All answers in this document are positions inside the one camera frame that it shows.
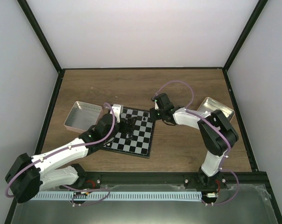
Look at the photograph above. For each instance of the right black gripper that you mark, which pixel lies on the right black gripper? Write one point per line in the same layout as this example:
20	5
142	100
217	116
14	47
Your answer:
154	116

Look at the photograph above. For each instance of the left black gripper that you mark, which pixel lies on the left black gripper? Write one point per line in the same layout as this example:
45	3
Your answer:
126	124

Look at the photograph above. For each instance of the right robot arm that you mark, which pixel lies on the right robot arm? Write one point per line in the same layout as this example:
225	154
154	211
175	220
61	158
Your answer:
218	135

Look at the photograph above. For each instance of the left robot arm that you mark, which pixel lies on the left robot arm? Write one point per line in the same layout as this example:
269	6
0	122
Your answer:
31	174

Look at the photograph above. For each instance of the black white chessboard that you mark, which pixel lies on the black white chessboard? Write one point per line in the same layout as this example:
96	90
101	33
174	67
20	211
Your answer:
139	144

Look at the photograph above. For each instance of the gold square tin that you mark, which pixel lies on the gold square tin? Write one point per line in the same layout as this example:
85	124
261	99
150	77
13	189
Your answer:
210	105

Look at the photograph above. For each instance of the pink square tin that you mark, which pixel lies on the pink square tin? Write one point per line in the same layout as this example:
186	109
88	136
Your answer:
82	116

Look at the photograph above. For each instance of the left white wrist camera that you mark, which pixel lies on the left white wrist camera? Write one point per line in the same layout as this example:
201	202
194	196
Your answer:
118	110

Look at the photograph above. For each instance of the light blue slotted cable duct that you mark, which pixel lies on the light blue slotted cable duct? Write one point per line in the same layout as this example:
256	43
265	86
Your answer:
187	196

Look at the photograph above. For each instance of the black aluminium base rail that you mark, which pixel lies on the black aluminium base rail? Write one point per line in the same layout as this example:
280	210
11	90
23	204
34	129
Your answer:
190	180

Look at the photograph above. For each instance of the black frame post right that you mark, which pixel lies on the black frame post right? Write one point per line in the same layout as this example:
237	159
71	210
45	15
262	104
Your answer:
245	33

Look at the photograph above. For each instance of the black frame post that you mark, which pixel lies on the black frame post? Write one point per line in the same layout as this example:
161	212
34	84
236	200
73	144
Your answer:
39	33
245	33

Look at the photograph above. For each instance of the black frame post left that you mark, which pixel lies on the black frame post left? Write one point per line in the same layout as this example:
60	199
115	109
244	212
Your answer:
39	33

